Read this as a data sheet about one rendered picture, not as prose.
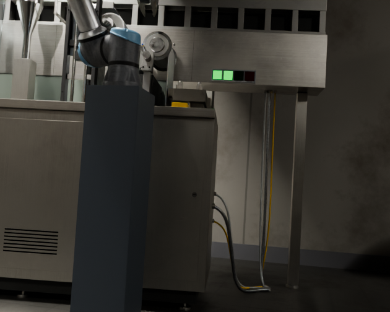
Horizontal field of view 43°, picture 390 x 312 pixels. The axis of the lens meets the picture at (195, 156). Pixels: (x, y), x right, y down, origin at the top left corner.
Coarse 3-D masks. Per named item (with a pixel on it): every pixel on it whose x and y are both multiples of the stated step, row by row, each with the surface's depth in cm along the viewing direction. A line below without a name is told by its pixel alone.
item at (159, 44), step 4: (152, 40) 249; (156, 40) 249; (160, 40) 249; (156, 44) 249; (160, 44) 249; (164, 44) 250; (152, 48) 249; (156, 48) 249; (160, 48) 249; (156, 52) 250
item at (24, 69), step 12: (24, 12) 263; (36, 12) 265; (24, 24) 264; (24, 36) 265; (24, 48) 265; (24, 60) 262; (24, 72) 261; (12, 84) 261; (24, 84) 261; (12, 96) 261; (24, 96) 261
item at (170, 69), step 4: (168, 56) 251; (168, 60) 251; (168, 64) 251; (172, 64) 266; (168, 68) 252; (172, 68) 267; (168, 72) 253; (172, 72) 268; (168, 76) 254; (172, 76) 269; (168, 80) 255; (172, 80) 270; (168, 84) 255; (172, 84) 271
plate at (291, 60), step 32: (64, 32) 289; (192, 32) 284; (224, 32) 282; (256, 32) 281; (0, 64) 290; (192, 64) 283; (224, 64) 281; (256, 64) 280; (288, 64) 279; (320, 64) 278
